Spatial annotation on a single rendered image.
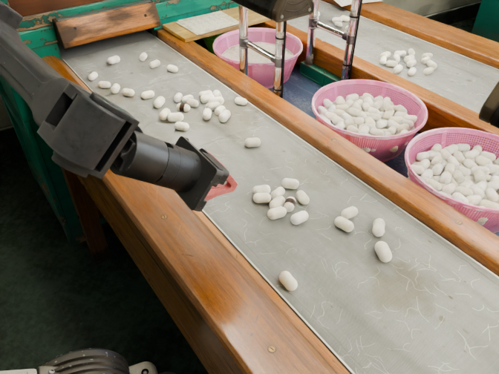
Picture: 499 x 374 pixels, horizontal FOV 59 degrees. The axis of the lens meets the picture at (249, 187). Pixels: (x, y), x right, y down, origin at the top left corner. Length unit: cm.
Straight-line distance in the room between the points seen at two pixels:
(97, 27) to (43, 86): 85
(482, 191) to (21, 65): 80
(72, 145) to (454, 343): 55
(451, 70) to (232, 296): 98
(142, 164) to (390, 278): 42
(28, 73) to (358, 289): 54
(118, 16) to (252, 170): 72
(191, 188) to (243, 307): 18
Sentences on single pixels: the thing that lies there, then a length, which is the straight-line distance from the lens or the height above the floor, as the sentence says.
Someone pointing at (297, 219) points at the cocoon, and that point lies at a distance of 78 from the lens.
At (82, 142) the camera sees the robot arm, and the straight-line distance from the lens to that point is 50.
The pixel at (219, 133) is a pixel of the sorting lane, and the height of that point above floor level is 74.
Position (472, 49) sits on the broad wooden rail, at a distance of 151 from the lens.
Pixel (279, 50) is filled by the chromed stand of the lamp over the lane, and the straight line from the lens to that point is 108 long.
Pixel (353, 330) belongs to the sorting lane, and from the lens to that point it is 67.
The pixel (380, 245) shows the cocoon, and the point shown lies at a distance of 76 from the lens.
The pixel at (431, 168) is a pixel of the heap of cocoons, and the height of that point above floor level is 73.
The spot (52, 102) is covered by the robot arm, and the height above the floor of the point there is 105.
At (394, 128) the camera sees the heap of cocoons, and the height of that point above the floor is 74.
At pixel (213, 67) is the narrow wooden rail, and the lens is 125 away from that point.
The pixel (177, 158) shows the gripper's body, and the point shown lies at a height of 96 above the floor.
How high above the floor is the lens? 130
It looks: 40 degrees down
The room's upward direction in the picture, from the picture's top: straight up
